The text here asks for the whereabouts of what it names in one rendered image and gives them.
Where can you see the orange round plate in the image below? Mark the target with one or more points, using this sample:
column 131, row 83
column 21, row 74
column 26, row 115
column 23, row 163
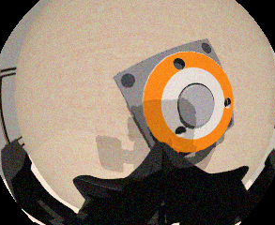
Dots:
column 161, row 92

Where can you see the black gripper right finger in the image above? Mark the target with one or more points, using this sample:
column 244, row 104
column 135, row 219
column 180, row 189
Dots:
column 188, row 186

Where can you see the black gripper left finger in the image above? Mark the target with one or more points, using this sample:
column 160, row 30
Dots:
column 141, row 190

